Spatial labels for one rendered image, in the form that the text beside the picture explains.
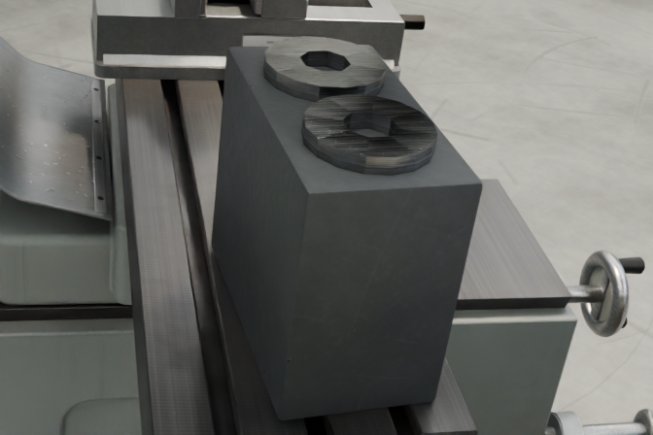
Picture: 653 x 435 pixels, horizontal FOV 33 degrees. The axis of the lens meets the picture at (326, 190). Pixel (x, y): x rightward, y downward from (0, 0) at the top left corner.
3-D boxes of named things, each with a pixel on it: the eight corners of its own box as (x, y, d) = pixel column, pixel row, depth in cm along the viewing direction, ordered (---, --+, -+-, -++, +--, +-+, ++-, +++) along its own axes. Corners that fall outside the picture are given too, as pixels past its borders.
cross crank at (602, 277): (604, 301, 158) (625, 233, 152) (639, 354, 148) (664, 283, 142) (500, 304, 154) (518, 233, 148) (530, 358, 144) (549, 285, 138)
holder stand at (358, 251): (343, 237, 97) (375, 27, 87) (437, 403, 80) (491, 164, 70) (210, 247, 94) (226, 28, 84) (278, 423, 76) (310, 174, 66)
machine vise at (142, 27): (369, 31, 140) (382, -51, 134) (401, 83, 127) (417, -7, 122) (89, 23, 131) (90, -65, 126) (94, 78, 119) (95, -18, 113)
